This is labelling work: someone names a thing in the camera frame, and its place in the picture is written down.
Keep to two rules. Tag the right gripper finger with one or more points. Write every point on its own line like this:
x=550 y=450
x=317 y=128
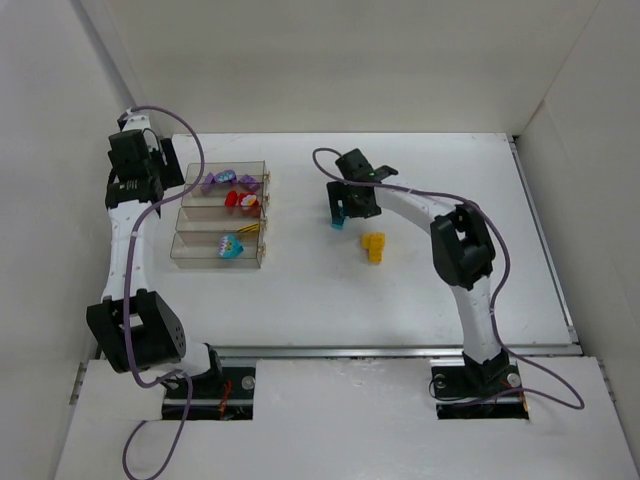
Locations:
x=367 y=207
x=338 y=197

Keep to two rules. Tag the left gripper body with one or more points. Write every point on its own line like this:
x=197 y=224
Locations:
x=133 y=190

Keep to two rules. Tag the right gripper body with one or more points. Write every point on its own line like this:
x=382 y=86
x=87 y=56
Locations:
x=347 y=201

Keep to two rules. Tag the teal base lego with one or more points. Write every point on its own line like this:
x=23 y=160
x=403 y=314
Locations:
x=338 y=220

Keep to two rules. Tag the yellow lego figure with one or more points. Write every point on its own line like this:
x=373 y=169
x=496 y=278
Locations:
x=374 y=243

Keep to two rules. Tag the purple flower lego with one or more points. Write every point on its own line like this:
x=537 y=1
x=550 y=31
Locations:
x=228 y=176

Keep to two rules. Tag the red round lego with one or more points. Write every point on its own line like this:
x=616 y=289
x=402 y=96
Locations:
x=249 y=204

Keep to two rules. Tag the yellow lego plate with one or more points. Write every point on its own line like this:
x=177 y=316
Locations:
x=252 y=228

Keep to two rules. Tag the teal lego brick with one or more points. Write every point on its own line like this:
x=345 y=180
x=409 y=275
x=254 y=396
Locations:
x=238 y=249

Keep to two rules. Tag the red arch lego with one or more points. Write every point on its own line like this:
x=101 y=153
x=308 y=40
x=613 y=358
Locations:
x=231 y=199

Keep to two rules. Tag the purple lego block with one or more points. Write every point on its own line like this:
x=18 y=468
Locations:
x=249 y=183

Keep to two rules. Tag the teal frog lego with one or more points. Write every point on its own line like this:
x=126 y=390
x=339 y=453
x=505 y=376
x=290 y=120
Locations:
x=225 y=246

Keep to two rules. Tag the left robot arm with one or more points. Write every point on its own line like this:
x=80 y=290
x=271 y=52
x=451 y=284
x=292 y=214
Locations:
x=132 y=324

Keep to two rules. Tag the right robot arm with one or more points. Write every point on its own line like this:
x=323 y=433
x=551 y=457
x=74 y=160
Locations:
x=462 y=253

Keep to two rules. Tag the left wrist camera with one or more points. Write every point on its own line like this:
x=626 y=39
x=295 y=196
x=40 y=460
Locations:
x=130 y=120

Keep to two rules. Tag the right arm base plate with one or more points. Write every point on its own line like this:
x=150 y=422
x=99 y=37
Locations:
x=458 y=398

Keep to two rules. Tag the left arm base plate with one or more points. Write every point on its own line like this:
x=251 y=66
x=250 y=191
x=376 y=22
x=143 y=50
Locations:
x=227 y=395

